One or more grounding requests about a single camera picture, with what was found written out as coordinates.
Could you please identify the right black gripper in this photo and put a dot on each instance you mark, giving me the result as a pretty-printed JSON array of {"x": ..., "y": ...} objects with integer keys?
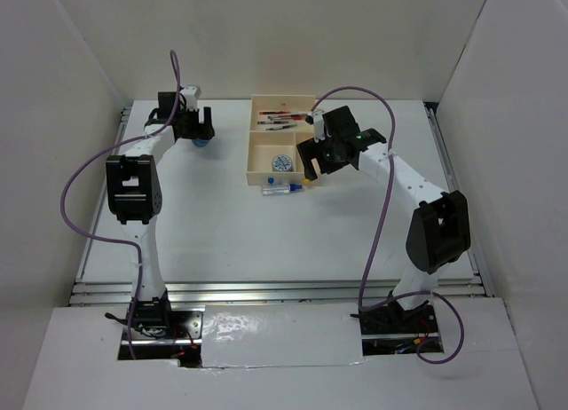
[{"x": 310, "y": 150}]

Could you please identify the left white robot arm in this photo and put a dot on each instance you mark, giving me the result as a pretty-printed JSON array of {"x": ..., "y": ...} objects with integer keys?
[{"x": 134, "y": 196}]

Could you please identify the cream wooden organizer box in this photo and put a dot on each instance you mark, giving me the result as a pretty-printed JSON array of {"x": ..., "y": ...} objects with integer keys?
[{"x": 263, "y": 145}]

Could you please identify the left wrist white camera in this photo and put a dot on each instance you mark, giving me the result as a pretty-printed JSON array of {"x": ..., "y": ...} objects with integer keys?
[{"x": 190, "y": 95}]

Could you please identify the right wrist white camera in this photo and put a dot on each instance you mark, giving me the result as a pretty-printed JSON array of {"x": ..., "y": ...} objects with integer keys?
[{"x": 316, "y": 120}]

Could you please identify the white foil front panel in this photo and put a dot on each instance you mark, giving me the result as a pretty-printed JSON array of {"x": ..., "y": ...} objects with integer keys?
[{"x": 280, "y": 335}]

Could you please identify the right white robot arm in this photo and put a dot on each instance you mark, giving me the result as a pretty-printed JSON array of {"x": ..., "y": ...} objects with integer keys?
[{"x": 438, "y": 232}]

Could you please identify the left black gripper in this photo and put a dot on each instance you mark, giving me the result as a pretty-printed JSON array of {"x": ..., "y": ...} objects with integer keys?
[{"x": 201, "y": 130}]

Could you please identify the green gel pen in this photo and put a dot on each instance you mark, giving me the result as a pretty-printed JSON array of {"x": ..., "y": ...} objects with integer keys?
[{"x": 281, "y": 127}]

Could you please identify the clear pushpin case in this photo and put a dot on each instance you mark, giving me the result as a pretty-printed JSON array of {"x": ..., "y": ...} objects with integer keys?
[{"x": 273, "y": 189}]

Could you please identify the aluminium front rail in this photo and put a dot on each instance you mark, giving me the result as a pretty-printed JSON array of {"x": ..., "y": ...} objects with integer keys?
[{"x": 273, "y": 292}]

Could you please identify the wrist white camera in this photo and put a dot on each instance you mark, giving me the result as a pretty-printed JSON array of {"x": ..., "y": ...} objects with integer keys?
[
  {"x": 316, "y": 120},
  {"x": 190, "y": 95}
]

